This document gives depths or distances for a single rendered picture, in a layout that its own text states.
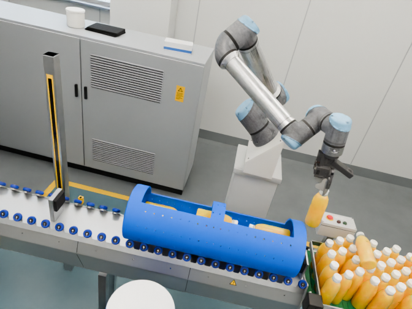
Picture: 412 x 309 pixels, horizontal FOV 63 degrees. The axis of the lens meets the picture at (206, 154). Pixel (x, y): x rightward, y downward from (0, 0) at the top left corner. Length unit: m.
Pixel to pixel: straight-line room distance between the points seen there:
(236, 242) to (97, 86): 2.08
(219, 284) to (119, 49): 2.03
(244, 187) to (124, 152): 1.53
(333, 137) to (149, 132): 2.07
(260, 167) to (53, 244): 1.27
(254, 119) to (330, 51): 2.15
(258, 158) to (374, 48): 2.43
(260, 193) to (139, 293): 1.13
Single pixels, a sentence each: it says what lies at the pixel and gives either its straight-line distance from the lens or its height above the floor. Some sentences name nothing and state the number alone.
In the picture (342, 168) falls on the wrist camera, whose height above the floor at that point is 1.60.
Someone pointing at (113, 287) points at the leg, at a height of 0.32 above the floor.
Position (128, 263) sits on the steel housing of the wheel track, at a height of 0.85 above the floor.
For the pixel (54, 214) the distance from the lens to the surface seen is 1.96.
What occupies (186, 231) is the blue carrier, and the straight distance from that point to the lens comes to 1.62.
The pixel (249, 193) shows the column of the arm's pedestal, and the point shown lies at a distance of 2.32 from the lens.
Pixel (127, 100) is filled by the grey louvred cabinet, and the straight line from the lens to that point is 3.13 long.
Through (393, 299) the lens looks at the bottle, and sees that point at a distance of 1.93.
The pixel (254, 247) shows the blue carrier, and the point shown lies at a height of 1.16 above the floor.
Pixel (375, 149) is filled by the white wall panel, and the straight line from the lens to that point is 4.72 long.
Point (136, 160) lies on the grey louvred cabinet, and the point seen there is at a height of 0.34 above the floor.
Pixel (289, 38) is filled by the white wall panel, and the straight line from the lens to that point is 4.02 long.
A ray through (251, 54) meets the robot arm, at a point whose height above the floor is 1.87.
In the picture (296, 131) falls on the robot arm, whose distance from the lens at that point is 1.51.
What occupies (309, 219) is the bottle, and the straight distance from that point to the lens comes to 1.72.
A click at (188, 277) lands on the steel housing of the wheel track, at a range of 1.84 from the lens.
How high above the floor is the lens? 2.34
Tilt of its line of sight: 33 degrees down
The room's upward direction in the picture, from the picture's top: 12 degrees clockwise
